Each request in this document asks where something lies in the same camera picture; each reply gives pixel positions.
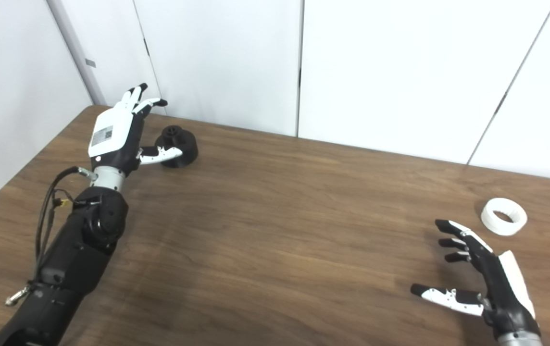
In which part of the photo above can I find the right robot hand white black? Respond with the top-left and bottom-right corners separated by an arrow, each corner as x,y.
410,219 -> 541,342

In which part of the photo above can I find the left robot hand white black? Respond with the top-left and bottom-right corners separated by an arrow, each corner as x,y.
87,83 -> 183,177

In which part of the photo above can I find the round black plastic part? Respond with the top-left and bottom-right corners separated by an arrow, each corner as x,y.
154,125 -> 199,169

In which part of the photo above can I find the white plastic ring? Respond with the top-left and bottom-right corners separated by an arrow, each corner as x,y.
480,198 -> 528,236

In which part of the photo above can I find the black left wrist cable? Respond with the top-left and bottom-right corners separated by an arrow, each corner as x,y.
35,166 -> 99,284

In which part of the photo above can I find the gray wall corner post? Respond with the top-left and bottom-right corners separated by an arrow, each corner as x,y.
46,0 -> 108,107

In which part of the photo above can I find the thin wires yellow connector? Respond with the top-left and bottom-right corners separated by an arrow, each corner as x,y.
51,189 -> 75,212

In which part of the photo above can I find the silver metal cable plug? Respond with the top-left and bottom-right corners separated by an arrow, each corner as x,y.
5,284 -> 33,307

